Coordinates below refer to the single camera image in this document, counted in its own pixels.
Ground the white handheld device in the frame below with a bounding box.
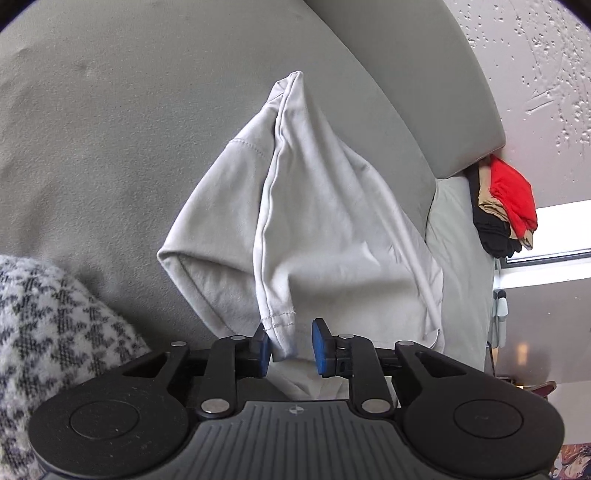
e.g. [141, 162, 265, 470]
[492, 290, 509, 348]

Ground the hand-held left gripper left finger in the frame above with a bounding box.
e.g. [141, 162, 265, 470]
[124, 323, 271, 419]

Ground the white garment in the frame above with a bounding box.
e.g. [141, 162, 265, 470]
[157, 71, 446, 401]

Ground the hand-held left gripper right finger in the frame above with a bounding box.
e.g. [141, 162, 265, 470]
[311, 318, 468, 414]

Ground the window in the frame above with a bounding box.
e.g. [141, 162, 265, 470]
[505, 200, 591, 278]

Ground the red tan black clothes pile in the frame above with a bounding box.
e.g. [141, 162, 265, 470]
[468, 164, 523, 258]

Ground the houndstooth blanket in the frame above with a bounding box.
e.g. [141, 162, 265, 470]
[0, 255, 153, 480]

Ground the printed picture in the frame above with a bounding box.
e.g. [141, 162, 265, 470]
[549, 440, 591, 480]

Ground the padded bed headboard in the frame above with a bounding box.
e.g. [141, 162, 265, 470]
[308, 0, 507, 179]

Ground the red garment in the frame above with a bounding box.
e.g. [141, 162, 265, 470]
[488, 155, 538, 235]

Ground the light grey duvet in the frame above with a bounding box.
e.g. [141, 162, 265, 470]
[425, 176, 496, 371]

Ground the tan garment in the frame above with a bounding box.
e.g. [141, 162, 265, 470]
[477, 165, 534, 252]

